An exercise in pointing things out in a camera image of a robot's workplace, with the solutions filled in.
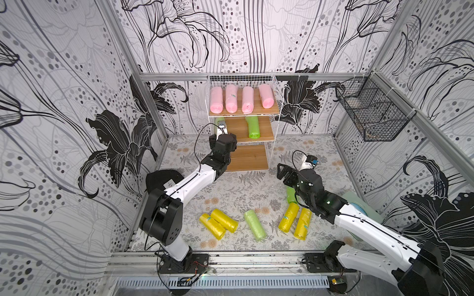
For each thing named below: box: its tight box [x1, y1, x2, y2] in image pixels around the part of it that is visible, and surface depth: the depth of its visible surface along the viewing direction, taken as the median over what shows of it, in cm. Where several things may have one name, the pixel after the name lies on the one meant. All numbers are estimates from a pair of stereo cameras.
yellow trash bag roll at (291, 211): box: [278, 202, 300, 234], surface depth 82 cm
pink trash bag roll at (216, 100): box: [209, 86, 224, 115], surface depth 73 cm
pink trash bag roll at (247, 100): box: [241, 86, 255, 115], surface depth 73 cm
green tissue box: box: [341, 191, 384, 224], surface depth 81 cm
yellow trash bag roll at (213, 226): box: [199, 213, 226, 241], surface depth 82 cm
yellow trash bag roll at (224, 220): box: [210, 208, 239, 234], surface depth 84 cm
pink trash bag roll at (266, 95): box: [258, 83, 275, 110], surface depth 74 cm
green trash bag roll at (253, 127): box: [245, 115, 261, 140], surface depth 87 cm
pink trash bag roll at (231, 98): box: [225, 83, 239, 114], surface depth 72 cm
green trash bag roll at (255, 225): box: [243, 209, 267, 242], surface depth 83 cm
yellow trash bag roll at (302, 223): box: [293, 207, 313, 241], surface depth 80 cm
